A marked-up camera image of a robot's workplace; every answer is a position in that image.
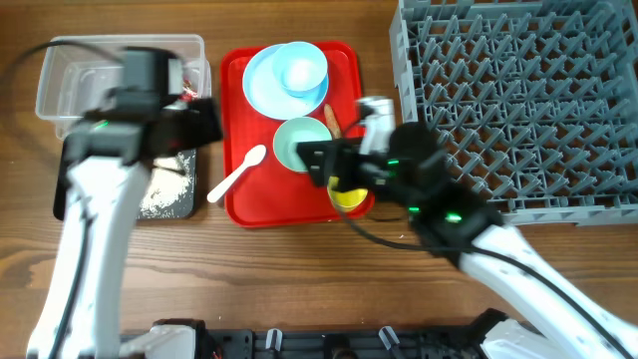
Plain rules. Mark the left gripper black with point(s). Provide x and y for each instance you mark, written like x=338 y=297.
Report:
x=209 y=125

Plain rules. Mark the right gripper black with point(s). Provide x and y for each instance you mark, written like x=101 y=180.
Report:
x=338 y=150

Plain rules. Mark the yellow plastic cup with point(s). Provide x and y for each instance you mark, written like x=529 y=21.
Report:
x=345 y=201

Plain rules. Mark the red snack wrapper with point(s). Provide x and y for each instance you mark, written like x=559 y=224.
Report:
x=188 y=91

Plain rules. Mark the green bowl with rice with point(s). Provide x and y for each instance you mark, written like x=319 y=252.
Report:
x=290 y=134

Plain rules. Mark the small light blue bowl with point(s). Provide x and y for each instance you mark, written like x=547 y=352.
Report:
x=299 y=68

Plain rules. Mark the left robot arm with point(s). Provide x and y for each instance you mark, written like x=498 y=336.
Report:
x=109 y=156

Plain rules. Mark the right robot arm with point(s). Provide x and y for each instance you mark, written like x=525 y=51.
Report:
x=453 y=222

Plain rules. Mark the grey dishwasher rack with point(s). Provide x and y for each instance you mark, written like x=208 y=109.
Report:
x=534 y=101

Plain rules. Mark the black plastic tray bin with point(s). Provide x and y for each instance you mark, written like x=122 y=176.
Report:
x=169 y=189

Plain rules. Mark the red plastic tray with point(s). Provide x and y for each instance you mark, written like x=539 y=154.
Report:
x=270 y=194

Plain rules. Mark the white plastic spoon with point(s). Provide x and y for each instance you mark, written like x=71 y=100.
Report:
x=251 y=159

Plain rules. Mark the large light blue plate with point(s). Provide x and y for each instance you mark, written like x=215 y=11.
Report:
x=266 y=96

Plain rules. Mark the clear plastic bin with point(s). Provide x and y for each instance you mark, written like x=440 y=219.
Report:
x=74 y=81

